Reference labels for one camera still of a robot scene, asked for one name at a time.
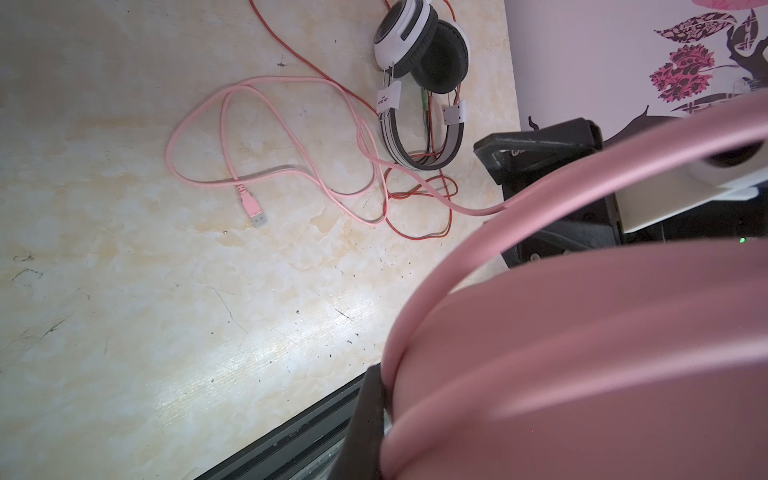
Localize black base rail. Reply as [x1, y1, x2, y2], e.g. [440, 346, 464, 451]
[197, 375, 364, 479]

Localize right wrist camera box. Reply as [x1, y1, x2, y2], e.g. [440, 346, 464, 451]
[616, 141, 767, 233]

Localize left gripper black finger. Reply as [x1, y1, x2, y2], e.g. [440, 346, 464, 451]
[328, 364, 387, 480]

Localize orange headphone cable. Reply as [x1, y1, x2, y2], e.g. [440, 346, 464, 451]
[248, 0, 460, 242]

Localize pink headphones with cable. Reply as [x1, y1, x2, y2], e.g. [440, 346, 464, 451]
[164, 74, 768, 480]

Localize white black headphones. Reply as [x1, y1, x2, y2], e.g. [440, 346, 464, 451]
[373, 0, 471, 171]

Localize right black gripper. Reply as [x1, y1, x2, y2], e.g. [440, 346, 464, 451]
[472, 117, 767, 267]

